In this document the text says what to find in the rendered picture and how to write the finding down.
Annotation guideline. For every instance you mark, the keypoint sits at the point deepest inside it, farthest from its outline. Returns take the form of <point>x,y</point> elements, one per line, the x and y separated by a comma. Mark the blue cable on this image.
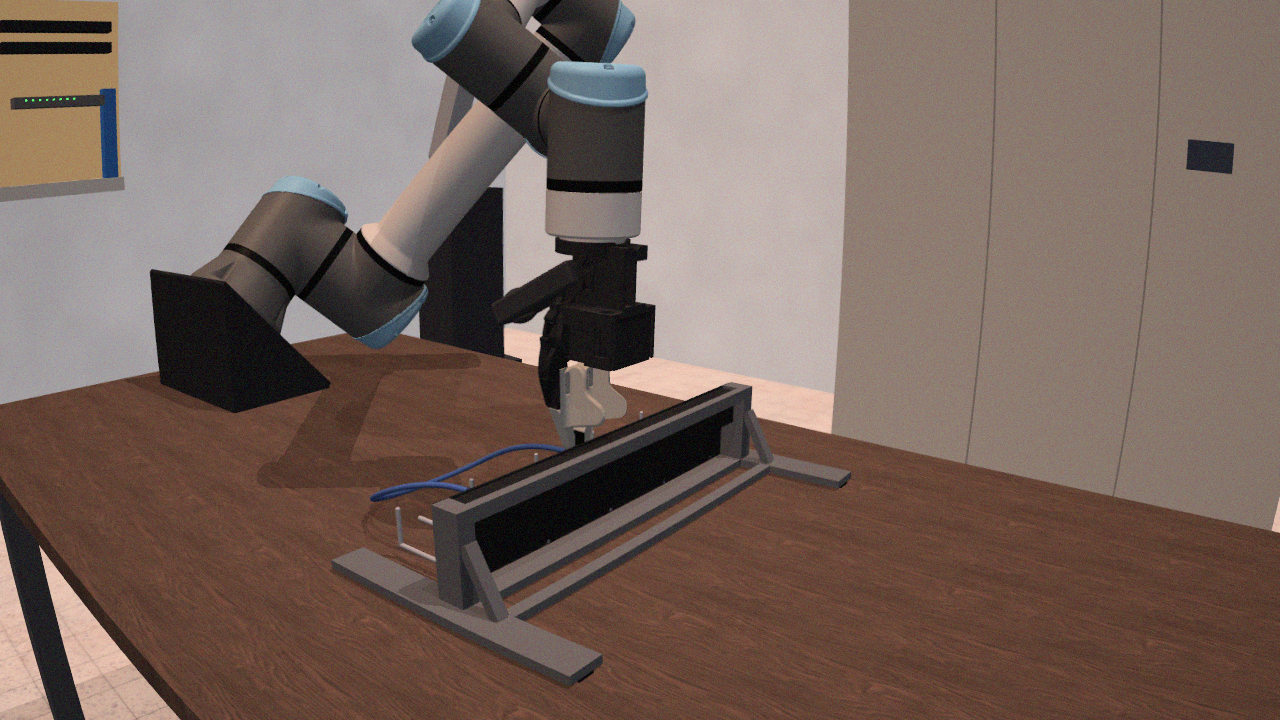
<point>393,492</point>

